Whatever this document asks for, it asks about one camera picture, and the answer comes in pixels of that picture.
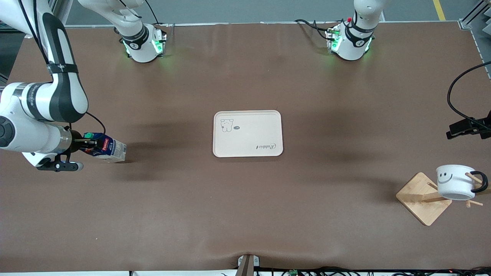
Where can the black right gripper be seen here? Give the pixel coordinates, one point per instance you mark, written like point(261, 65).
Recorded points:
point(76, 139)

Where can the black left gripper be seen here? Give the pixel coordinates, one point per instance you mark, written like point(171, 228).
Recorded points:
point(484, 127)

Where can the blue milk carton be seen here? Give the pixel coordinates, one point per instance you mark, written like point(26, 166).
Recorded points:
point(111, 147)

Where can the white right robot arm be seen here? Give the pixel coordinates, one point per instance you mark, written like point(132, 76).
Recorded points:
point(46, 99)

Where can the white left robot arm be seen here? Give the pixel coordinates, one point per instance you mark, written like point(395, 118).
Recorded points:
point(351, 48)

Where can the wooden cup rack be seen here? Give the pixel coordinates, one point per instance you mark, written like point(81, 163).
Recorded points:
point(418, 197)

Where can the cream plastic tray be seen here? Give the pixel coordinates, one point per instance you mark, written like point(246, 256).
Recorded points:
point(249, 134)

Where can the aluminium frame profile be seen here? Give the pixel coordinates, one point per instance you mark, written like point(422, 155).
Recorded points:
point(473, 17)

